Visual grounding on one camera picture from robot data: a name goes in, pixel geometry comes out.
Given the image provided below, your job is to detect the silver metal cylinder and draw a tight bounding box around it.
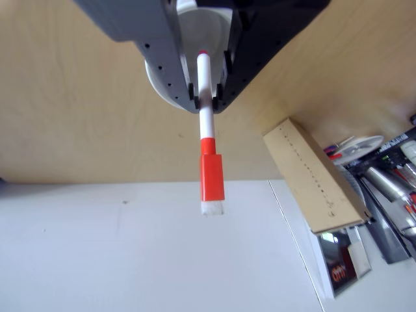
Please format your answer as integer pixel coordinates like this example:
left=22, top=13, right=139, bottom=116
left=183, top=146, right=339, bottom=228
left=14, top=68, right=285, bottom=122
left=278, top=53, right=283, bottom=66
left=362, top=165, right=416, bottom=204

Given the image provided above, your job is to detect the white ceramic cup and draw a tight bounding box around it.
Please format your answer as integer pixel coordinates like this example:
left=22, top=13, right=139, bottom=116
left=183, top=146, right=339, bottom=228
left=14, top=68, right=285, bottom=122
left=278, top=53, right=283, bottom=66
left=144, top=0, right=234, bottom=111

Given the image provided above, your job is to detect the dark grey flat panel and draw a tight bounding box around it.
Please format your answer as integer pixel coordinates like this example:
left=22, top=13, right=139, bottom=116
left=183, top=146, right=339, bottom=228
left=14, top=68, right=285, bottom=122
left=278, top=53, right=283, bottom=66
left=357, top=177, right=411, bottom=265

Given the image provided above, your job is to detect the long cardboard box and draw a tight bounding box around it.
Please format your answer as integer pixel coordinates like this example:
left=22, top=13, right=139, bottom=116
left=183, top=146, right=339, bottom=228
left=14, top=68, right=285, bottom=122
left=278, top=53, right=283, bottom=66
left=261, top=116, right=373, bottom=235

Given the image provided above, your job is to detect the white pen with red cap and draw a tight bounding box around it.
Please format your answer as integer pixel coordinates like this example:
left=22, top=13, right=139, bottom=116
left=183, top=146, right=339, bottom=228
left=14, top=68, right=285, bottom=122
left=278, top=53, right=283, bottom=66
left=196, top=50, right=226, bottom=216

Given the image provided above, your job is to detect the shiny panel with orange print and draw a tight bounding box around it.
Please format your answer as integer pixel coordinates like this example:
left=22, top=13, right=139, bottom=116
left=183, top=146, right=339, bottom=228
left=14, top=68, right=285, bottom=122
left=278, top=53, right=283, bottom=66
left=317, top=227, right=373, bottom=298

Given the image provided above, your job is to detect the white round disc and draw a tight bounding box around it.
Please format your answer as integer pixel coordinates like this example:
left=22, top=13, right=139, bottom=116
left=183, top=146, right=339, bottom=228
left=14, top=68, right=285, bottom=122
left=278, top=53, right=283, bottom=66
left=331, top=135, right=386, bottom=166

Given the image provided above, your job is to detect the black box with white print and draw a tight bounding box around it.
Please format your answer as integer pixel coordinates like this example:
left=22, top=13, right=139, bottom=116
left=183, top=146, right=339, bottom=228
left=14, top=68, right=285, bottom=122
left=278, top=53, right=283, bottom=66
left=376, top=128, right=416, bottom=163

